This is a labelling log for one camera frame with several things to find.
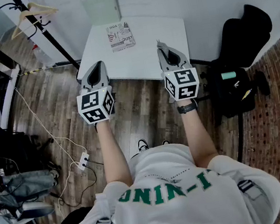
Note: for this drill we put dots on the mint green bottle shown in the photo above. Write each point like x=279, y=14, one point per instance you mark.
x=228, y=75

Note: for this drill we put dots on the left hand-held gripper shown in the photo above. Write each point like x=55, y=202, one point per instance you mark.
x=93, y=104

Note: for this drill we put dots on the person's right forearm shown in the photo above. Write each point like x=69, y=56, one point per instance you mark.
x=197, y=136

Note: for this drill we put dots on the black wristwatch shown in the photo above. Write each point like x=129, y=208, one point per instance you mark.
x=187, y=108

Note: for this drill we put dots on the black coat rack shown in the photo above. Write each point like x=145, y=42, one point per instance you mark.
x=49, y=36

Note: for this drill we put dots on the person's right shoe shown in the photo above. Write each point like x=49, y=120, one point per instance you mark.
x=165, y=142

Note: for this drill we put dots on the person's shoe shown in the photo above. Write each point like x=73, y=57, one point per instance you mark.
x=165, y=142
x=141, y=147

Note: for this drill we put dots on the wooden clothes hanger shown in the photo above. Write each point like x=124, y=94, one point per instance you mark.
x=44, y=9
x=18, y=26

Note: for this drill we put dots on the yellow black striped bar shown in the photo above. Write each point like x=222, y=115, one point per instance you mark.
x=31, y=72

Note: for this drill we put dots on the printed magazine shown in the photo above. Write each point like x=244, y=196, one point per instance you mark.
x=121, y=37

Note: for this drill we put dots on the person's left shoe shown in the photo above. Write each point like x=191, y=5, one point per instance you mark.
x=141, y=147

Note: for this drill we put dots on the black office chair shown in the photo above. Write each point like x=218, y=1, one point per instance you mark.
x=246, y=32

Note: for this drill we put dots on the grey knitted sock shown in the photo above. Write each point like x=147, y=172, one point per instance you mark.
x=163, y=46

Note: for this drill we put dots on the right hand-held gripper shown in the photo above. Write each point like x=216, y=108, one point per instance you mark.
x=183, y=83

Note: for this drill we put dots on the person's left forearm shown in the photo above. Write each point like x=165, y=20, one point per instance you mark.
x=113, y=153

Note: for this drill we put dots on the pale green box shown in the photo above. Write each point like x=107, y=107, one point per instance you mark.
x=101, y=9

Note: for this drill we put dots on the white power strip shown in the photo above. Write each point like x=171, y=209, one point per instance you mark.
x=82, y=161

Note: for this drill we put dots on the white t-shirt green lettering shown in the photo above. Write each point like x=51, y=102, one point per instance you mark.
x=177, y=209

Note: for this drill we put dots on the black swivel chair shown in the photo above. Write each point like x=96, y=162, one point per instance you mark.
x=15, y=145

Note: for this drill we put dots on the black backpack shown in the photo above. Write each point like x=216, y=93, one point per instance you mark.
x=232, y=93

